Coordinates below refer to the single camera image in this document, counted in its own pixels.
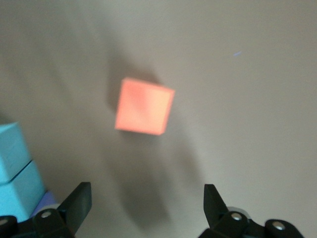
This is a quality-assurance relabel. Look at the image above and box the purple foam cube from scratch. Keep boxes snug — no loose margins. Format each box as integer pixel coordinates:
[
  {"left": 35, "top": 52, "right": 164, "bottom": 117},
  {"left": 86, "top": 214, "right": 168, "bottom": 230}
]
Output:
[{"left": 32, "top": 190, "right": 59, "bottom": 217}]

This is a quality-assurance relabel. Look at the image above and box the orange foam cube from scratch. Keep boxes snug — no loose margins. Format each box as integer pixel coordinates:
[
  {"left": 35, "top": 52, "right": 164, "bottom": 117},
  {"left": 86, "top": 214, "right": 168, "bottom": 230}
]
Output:
[{"left": 114, "top": 77, "right": 176, "bottom": 136}]

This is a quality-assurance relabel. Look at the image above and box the brown paper table cover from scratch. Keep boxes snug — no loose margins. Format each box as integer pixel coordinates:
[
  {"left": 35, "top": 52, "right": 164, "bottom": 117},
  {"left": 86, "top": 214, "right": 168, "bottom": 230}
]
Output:
[{"left": 0, "top": 0, "right": 317, "bottom": 238}]

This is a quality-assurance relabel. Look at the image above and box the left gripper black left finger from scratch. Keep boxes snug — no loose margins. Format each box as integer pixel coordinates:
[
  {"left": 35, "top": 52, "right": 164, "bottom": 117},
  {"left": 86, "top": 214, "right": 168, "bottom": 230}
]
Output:
[{"left": 0, "top": 182, "right": 92, "bottom": 238}]

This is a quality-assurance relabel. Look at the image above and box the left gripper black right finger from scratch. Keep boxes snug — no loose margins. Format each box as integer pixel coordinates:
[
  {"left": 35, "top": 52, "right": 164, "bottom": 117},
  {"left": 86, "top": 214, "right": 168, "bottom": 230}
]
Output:
[{"left": 199, "top": 183, "right": 304, "bottom": 238}]

